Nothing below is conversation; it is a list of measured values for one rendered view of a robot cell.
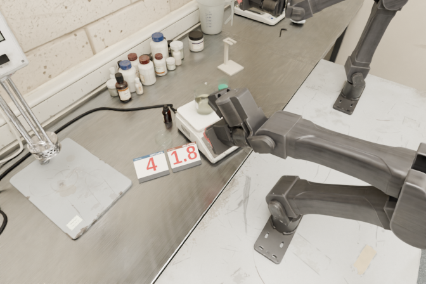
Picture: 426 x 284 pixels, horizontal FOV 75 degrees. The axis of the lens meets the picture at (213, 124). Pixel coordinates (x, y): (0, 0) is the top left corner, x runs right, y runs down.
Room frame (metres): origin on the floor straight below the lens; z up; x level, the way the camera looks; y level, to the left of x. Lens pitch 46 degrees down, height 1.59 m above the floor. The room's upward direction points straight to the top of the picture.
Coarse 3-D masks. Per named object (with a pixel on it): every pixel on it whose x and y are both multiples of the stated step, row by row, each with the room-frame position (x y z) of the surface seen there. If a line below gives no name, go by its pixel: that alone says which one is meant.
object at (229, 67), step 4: (224, 40) 1.01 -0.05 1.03; (228, 40) 1.01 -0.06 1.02; (232, 40) 1.00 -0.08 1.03; (224, 44) 1.01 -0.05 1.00; (228, 44) 1.01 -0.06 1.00; (232, 44) 0.98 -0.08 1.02; (224, 48) 1.01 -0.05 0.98; (224, 52) 1.01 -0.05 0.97; (224, 56) 1.01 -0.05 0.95; (224, 60) 1.01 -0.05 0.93; (224, 64) 1.01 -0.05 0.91; (228, 64) 1.01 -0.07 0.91; (232, 64) 1.01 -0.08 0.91; (236, 64) 1.01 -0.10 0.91; (220, 68) 0.98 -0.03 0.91; (224, 68) 0.98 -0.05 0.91; (228, 68) 0.98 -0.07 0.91; (232, 68) 0.98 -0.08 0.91; (236, 68) 0.98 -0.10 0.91; (240, 68) 0.98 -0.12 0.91; (224, 72) 0.96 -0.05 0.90; (228, 72) 0.95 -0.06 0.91; (232, 72) 0.95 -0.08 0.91; (236, 72) 0.96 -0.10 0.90
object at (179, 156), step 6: (174, 150) 0.52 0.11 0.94; (180, 150) 0.52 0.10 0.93; (186, 150) 0.52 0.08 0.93; (192, 150) 0.53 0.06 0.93; (174, 156) 0.51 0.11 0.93; (180, 156) 0.51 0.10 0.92; (186, 156) 0.51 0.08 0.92; (192, 156) 0.51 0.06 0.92; (198, 156) 0.52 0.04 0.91; (174, 162) 0.49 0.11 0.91; (180, 162) 0.49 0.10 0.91
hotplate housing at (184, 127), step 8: (176, 120) 0.64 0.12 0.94; (184, 120) 0.61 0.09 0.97; (184, 128) 0.60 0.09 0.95; (192, 128) 0.58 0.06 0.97; (192, 136) 0.57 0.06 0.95; (200, 136) 0.55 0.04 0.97; (200, 144) 0.53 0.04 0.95; (208, 152) 0.51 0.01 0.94; (224, 152) 0.52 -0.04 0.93; (216, 160) 0.50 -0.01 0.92
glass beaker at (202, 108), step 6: (198, 84) 0.67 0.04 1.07; (204, 84) 0.67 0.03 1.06; (210, 84) 0.67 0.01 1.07; (198, 90) 0.66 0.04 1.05; (204, 90) 0.67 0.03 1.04; (210, 90) 0.66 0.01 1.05; (198, 96) 0.62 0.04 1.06; (198, 102) 0.62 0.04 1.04; (204, 102) 0.61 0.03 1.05; (198, 108) 0.62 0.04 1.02; (204, 108) 0.61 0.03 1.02; (210, 108) 0.62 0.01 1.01; (198, 114) 0.62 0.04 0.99; (204, 114) 0.61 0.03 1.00; (210, 114) 0.62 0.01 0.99
